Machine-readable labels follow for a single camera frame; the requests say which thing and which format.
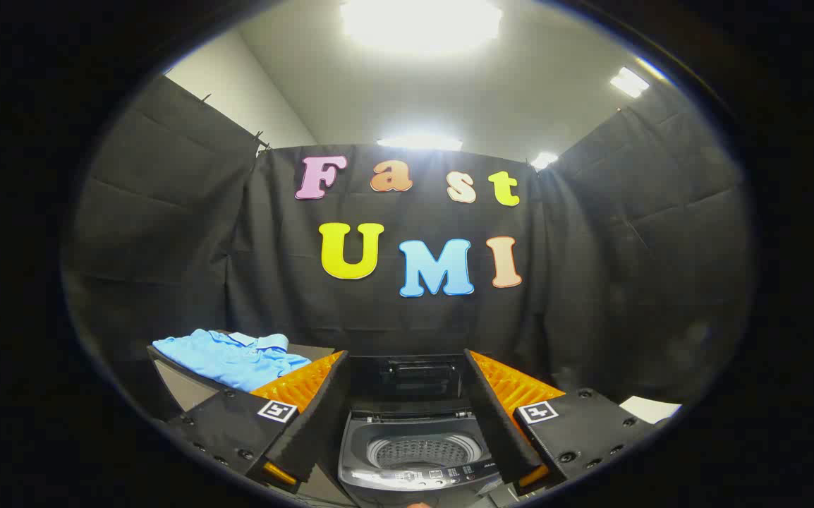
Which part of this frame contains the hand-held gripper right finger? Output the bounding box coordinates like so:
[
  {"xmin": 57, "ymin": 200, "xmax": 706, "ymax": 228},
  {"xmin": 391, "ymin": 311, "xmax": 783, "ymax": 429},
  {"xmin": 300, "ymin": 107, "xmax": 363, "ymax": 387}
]
[{"xmin": 463, "ymin": 349, "xmax": 655, "ymax": 495}]

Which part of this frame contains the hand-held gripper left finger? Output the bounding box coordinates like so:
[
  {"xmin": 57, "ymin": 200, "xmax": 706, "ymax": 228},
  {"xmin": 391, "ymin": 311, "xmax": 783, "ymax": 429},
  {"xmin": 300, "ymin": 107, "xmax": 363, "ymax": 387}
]
[{"xmin": 167, "ymin": 349, "xmax": 349, "ymax": 495}]

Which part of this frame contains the dark washing machine lid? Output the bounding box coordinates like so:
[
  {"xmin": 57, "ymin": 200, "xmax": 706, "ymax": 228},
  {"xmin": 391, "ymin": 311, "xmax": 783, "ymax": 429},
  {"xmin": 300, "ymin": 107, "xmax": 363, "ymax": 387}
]
[{"xmin": 347, "ymin": 355, "xmax": 468, "ymax": 418}]

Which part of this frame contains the grey top-load washing machine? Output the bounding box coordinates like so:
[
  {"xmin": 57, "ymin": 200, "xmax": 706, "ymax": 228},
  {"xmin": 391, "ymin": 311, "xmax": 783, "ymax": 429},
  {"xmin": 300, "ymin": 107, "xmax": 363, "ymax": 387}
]
[{"xmin": 336, "ymin": 353, "xmax": 514, "ymax": 508}]

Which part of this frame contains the light blue polo shirt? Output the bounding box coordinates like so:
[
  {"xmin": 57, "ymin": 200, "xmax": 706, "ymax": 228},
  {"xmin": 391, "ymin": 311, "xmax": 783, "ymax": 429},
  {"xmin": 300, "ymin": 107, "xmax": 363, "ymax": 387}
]
[{"xmin": 152, "ymin": 328, "xmax": 312, "ymax": 393}]

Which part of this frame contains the dark grey cabinet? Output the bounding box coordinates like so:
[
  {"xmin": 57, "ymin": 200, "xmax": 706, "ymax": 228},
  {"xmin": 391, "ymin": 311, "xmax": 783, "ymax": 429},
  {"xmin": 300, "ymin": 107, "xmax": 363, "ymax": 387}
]
[{"xmin": 146, "ymin": 330, "xmax": 341, "ymax": 425}]

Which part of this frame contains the black backdrop cloth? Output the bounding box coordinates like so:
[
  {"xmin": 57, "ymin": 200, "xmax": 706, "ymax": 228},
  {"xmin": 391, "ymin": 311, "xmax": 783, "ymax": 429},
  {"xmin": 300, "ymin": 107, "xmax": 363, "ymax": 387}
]
[{"xmin": 61, "ymin": 74, "xmax": 753, "ymax": 424}]

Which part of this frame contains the white paper sheet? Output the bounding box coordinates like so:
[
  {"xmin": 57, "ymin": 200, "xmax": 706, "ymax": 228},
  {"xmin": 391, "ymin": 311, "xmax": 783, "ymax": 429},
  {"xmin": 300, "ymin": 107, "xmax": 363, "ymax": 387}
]
[{"xmin": 619, "ymin": 395, "xmax": 683, "ymax": 425}]

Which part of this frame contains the long ceiling light panel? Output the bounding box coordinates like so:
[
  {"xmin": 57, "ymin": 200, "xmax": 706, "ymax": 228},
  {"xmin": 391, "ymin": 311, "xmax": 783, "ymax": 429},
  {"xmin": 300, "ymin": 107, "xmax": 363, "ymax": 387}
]
[{"xmin": 377, "ymin": 134, "xmax": 463, "ymax": 152}]

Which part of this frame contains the large bright ceiling light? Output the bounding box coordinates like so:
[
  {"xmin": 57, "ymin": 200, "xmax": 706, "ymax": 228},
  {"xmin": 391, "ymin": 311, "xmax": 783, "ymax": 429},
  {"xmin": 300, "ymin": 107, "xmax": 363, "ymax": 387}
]
[{"xmin": 340, "ymin": 0, "xmax": 504, "ymax": 54}]

